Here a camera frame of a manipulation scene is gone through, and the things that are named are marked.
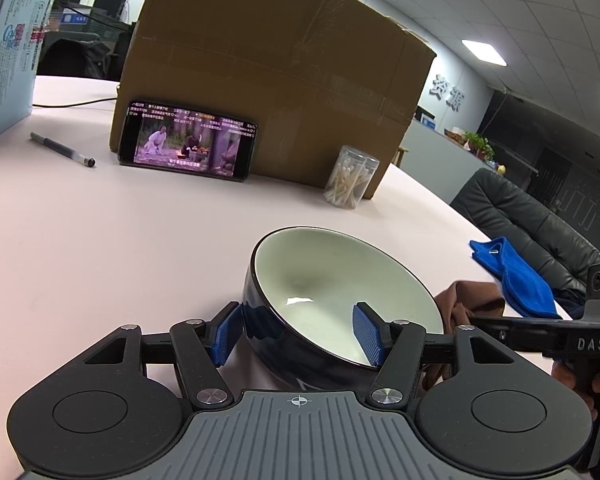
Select ceiling light panel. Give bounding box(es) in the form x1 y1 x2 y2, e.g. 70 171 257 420
461 39 508 66

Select clear cotton swab jar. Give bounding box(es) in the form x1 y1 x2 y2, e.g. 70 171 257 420
324 145 381 209

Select brown cloth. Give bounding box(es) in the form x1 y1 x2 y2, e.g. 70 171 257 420
420 280 507 389

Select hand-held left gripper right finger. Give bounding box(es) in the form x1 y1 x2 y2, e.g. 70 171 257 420
352 301 525 408

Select brown cardboard box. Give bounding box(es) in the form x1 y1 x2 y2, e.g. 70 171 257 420
109 0 437 202

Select potted green plant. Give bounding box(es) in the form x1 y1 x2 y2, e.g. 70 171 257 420
462 131 496 162

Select black leather office chair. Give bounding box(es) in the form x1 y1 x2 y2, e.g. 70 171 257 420
450 167 600 307

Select blue cloth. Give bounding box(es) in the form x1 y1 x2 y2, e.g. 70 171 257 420
469 236 564 320

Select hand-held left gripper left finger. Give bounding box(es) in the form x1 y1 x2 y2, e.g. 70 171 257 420
77 301 243 409

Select white wall sign characters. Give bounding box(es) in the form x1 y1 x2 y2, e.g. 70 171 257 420
428 74 462 113

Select grey pen with black cap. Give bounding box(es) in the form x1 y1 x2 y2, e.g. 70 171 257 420
30 132 97 169

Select black computer monitor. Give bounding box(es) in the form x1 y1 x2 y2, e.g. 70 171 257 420
92 0 130 22

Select dark background office chair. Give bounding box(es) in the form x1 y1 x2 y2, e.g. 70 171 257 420
36 30 112 81

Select light blue printed carton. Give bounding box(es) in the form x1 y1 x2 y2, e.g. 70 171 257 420
0 0 68 146

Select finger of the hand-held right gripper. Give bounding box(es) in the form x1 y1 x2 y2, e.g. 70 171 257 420
471 315 557 359

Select black smartphone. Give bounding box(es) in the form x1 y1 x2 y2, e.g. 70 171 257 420
118 101 258 183

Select dark blue ceramic bowl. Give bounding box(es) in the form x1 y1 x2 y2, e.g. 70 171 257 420
242 226 445 392

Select person's right hand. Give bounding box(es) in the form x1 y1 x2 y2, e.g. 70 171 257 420
551 359 600 428

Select black cable on table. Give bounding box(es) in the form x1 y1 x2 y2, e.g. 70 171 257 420
32 85 121 109

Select grey reception counter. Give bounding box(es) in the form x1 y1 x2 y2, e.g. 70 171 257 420
391 105 483 207

